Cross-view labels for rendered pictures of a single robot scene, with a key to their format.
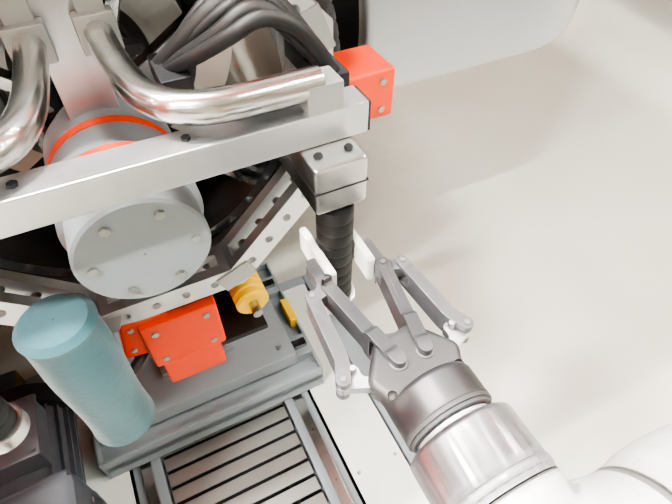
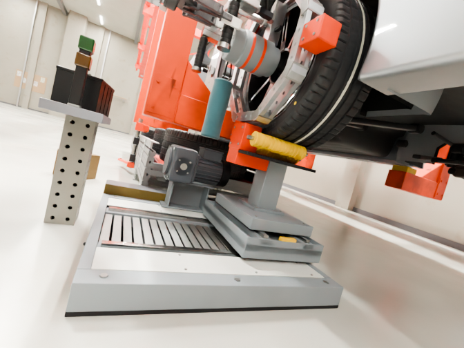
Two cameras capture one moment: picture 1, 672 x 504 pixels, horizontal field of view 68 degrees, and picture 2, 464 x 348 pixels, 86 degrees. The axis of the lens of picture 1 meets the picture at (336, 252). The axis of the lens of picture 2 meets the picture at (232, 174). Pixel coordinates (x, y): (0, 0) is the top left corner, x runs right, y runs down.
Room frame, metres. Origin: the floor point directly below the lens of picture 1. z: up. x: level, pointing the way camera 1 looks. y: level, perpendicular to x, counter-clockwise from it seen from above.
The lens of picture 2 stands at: (0.49, -0.82, 0.43)
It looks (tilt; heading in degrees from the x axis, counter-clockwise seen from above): 4 degrees down; 92
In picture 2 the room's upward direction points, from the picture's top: 15 degrees clockwise
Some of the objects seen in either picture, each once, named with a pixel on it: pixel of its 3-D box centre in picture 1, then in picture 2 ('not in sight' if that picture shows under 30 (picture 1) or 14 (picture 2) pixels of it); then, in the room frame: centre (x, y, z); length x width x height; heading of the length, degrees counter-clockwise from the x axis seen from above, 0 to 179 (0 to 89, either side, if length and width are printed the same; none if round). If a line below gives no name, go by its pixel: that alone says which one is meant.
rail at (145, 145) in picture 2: not in sight; (141, 146); (-0.56, 1.71, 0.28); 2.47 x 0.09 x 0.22; 116
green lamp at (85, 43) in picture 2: not in sight; (87, 45); (-0.06, -0.06, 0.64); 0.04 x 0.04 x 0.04; 26
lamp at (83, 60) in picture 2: not in sight; (83, 61); (-0.06, -0.06, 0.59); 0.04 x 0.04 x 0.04; 26
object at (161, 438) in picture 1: (198, 356); (255, 227); (0.63, 0.33, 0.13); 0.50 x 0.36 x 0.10; 116
